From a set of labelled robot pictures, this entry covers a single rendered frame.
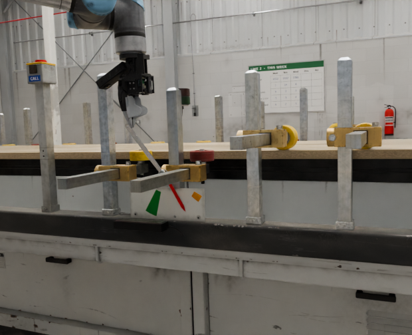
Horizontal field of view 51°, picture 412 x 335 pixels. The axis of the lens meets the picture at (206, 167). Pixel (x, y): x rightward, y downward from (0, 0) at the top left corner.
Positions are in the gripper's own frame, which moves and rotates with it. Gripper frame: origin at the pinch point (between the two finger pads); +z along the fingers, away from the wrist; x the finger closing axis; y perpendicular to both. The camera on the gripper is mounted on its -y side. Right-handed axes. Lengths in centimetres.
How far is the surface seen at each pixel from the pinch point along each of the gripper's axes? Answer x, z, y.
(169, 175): -7.8, 14.7, 16.5
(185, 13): 709, -225, -307
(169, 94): 6.2, -8.3, 10.6
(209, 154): 16.9, 11.1, 18.5
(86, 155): 25.5, 11.0, -37.3
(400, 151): 26, 12, 75
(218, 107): 115, -8, -15
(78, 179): -14.7, 15.0, -8.4
